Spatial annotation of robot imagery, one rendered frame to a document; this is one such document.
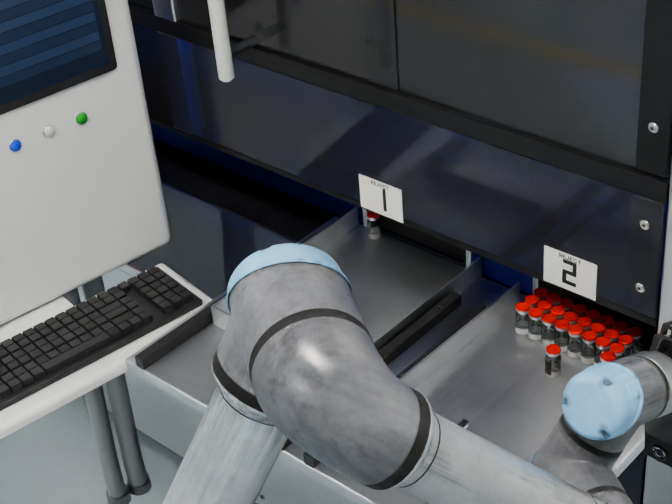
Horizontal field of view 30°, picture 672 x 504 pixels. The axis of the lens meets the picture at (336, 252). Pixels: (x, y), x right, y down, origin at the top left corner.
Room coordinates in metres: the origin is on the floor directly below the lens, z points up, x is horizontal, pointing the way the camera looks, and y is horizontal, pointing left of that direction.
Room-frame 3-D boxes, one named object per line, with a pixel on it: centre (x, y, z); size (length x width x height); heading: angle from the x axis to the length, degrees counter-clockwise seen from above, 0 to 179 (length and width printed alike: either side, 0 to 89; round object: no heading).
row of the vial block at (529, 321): (1.39, -0.32, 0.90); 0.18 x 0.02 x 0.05; 45
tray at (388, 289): (1.57, -0.01, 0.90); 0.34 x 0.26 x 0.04; 135
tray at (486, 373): (1.32, -0.24, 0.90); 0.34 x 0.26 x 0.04; 135
